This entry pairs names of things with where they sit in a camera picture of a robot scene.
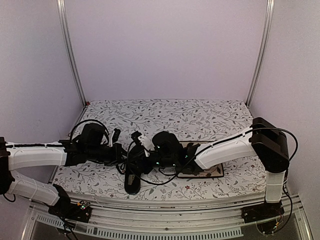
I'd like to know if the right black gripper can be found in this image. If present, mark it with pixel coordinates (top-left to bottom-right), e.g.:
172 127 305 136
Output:
126 150 176 175

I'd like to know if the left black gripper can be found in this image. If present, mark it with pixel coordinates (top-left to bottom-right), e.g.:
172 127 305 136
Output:
86 142 133 167

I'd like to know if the black canvas shoe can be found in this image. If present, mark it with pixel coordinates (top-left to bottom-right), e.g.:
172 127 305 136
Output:
124 141 148 195

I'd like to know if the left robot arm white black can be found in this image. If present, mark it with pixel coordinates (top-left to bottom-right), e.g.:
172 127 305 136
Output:
0 122 126 217

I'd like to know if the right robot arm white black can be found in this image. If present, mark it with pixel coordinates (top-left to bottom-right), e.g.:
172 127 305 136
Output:
126 117 298 218

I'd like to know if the floral patterned table mat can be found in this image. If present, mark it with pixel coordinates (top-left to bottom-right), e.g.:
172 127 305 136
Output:
53 99 266 201

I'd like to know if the floral square plate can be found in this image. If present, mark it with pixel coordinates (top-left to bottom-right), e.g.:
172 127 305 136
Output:
174 140 225 179

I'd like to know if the right camera cable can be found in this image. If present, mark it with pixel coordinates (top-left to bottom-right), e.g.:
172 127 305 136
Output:
126 141 186 186

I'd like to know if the camera cable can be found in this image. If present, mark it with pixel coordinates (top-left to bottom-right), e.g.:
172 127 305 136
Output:
69 119 111 143
126 141 186 186

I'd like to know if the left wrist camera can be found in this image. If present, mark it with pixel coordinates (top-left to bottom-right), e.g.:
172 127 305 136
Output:
108 128 121 148

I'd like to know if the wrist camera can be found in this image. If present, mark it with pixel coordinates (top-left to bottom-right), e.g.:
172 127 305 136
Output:
108 128 121 148
131 131 154 157

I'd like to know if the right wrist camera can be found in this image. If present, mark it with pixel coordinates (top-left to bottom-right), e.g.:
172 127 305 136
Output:
131 131 154 157

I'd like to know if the left camera cable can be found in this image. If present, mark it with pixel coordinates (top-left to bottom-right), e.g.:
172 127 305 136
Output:
69 119 111 143

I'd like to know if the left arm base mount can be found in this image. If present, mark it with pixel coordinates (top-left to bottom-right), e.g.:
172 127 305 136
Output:
48 200 93 223

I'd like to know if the front aluminium rail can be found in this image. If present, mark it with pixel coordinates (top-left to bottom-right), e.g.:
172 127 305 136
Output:
21 193 316 240

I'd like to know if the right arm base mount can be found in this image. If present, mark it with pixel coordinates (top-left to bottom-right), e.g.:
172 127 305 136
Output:
241 201 285 223

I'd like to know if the right aluminium frame post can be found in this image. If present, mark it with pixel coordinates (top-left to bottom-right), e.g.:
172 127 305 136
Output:
245 0 275 109

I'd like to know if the aluminium frame post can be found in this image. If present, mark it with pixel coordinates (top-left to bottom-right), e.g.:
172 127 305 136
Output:
245 0 275 109
56 0 87 108

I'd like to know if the left aluminium frame post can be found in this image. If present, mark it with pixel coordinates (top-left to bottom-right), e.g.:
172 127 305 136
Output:
56 0 87 108

